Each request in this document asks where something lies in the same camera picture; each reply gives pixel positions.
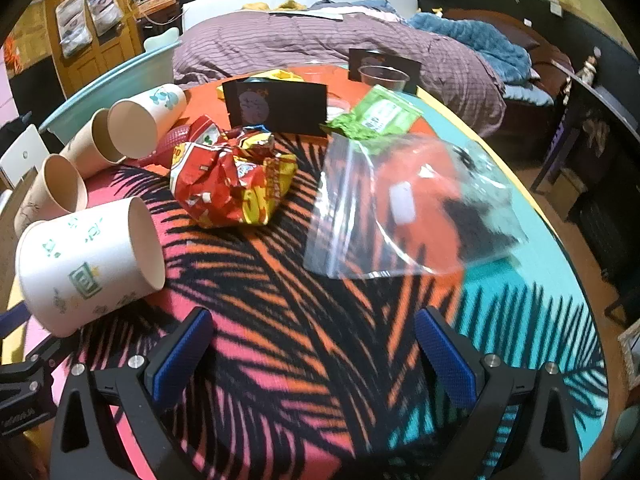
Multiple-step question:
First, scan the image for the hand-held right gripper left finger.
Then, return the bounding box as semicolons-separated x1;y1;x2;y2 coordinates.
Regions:
48;306;216;480

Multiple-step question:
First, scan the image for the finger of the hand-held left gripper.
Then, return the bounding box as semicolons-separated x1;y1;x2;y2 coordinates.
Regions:
0;306;31;333
22;335;76;378

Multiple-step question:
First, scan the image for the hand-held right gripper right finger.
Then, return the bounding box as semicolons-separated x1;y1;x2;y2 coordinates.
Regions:
414;306;581;480

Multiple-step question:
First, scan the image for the white paper cup green print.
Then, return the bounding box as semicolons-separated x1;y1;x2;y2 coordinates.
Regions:
15;197;166;338

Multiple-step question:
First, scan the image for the tan paper cup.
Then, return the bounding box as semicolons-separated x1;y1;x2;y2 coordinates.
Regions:
14;154;90;238
59;108;128;180

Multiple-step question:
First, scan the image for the clear zip bag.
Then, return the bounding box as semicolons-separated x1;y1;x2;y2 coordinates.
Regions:
303;132;530;280

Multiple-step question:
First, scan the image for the red yellow snack bag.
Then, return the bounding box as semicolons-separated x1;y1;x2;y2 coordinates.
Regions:
170;115;299;229

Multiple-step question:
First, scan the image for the red textured plastic lid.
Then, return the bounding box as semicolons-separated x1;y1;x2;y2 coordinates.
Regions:
137;125;193;168

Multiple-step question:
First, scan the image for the light blue plastic basin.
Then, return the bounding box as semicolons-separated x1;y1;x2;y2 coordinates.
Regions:
39;40;183;148

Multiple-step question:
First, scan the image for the white paper cup blue print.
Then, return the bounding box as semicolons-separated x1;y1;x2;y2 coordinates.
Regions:
107;82;188;159

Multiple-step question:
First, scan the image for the clear plastic cup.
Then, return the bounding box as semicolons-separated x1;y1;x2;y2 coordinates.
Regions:
357;65;410;92

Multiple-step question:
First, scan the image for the yellow box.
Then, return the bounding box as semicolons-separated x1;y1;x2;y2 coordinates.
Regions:
216;68;304;101

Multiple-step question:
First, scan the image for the white laptop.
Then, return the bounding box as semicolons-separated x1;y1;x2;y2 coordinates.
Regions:
0;125;42;186

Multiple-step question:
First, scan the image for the green packet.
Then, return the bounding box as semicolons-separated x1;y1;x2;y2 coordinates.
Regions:
325;85;423;142

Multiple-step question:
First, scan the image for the black tent card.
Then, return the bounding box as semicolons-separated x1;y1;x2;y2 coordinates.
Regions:
221;78;329;137
347;48;421;95

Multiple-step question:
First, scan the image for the orange paper decoration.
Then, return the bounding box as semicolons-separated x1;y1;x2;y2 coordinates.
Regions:
2;35;23;77

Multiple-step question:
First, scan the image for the light blue pillow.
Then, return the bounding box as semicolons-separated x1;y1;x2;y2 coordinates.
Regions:
502;82;556;107

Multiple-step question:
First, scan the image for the wooden door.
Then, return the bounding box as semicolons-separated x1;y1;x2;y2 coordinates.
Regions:
45;0;146;101

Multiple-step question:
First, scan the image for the hanging plastic packet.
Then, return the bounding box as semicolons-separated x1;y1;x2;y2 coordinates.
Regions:
85;0;123;36
55;0;93;58

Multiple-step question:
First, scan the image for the pale green chair back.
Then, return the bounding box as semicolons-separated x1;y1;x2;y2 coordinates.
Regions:
142;27;182;54

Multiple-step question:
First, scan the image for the blue fuzzy blanket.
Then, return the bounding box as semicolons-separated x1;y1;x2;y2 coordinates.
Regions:
405;11;531;83

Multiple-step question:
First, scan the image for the white bed headboard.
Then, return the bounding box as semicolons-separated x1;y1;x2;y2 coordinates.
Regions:
181;0;418;31

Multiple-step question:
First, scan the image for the white paper sheet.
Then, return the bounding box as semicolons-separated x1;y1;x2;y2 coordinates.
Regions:
267;7;346;22

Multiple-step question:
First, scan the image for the yellow plush toy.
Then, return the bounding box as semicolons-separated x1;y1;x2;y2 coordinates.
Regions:
242;0;310;12

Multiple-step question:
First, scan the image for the white picture frame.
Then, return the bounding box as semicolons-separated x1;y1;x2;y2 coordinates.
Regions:
617;325;640;391

